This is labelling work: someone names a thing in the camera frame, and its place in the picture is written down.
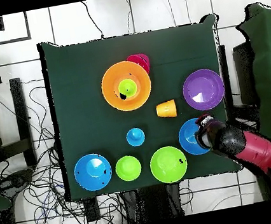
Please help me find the blue plastic bowl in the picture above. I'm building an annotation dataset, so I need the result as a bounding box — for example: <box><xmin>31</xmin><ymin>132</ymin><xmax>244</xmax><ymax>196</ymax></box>
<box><xmin>176</xmin><ymin>116</ymin><xmax>212</xmax><ymax>158</ymax></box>
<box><xmin>71</xmin><ymin>150</ymin><xmax>115</xmax><ymax>195</ymax></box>

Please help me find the orange plastic cup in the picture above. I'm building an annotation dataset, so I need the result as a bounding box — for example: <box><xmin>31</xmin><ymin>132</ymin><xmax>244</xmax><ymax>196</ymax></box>
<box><xmin>155</xmin><ymin>99</ymin><xmax>178</xmax><ymax>121</ymax></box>

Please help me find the green plastic cup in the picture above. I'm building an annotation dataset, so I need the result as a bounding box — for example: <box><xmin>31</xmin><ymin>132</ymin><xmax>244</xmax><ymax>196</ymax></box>
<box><xmin>116</xmin><ymin>76</ymin><xmax>140</xmax><ymax>99</ymax></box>

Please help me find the small pink-red bowl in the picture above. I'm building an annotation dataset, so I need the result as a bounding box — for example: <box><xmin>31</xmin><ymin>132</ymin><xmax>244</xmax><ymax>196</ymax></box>
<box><xmin>125</xmin><ymin>52</ymin><xmax>153</xmax><ymax>78</ymax></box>

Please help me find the large yellow-orange bowl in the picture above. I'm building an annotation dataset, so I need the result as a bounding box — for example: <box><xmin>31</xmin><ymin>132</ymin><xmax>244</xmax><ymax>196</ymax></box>
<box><xmin>97</xmin><ymin>57</ymin><xmax>156</xmax><ymax>116</ymax></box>

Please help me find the purple shallow bowl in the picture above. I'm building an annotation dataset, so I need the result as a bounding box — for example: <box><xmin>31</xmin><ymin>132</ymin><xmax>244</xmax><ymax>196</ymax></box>
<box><xmin>179</xmin><ymin>66</ymin><xmax>229</xmax><ymax>115</ymax></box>

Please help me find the large green bowl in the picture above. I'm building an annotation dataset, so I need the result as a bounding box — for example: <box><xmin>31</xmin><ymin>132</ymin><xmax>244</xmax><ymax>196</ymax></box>
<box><xmin>147</xmin><ymin>143</ymin><xmax>191</xmax><ymax>187</ymax></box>

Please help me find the blue plastic cup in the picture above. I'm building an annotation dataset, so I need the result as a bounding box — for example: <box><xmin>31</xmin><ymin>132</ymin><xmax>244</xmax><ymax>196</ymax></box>
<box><xmin>125</xmin><ymin>126</ymin><xmax>147</xmax><ymax>149</ymax></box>

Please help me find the small green bowl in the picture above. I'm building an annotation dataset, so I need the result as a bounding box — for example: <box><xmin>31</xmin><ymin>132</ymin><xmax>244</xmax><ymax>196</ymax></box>
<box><xmin>113</xmin><ymin>153</ymin><xmax>144</xmax><ymax>184</ymax></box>

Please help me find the dark green tablecloth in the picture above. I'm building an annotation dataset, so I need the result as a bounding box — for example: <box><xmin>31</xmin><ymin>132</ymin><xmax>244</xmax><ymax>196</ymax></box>
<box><xmin>36</xmin><ymin>11</ymin><xmax>246</xmax><ymax>203</ymax></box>

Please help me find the dark grey stand foot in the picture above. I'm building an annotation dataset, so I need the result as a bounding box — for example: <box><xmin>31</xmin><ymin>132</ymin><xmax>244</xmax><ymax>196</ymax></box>
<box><xmin>0</xmin><ymin>167</ymin><xmax>38</xmax><ymax>201</ymax></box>

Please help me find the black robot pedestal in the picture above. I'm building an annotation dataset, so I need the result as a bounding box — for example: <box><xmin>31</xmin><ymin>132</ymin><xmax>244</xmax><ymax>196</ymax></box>
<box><xmin>120</xmin><ymin>181</ymin><xmax>185</xmax><ymax>224</ymax></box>

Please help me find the black cable with plug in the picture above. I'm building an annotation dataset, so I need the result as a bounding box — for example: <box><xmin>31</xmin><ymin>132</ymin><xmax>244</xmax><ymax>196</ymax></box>
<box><xmin>80</xmin><ymin>0</ymin><xmax>106</xmax><ymax>42</ymax></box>

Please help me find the tangle of black cables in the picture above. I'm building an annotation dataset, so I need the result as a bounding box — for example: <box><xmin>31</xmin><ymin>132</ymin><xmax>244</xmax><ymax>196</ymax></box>
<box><xmin>0</xmin><ymin>69</ymin><xmax>127</xmax><ymax>224</ymax></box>

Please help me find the black metal frame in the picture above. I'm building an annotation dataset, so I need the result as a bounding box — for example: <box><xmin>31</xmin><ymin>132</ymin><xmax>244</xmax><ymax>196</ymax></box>
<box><xmin>0</xmin><ymin>76</ymin><xmax>38</xmax><ymax>172</ymax></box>

